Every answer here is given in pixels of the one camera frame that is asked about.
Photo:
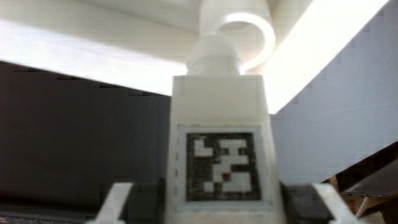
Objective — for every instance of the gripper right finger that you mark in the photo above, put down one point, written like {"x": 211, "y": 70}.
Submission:
{"x": 336, "y": 206}

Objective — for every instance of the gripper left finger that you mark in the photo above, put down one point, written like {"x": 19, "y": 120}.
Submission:
{"x": 108, "y": 214}

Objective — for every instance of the white square table top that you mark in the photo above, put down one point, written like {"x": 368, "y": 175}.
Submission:
{"x": 119, "y": 40}

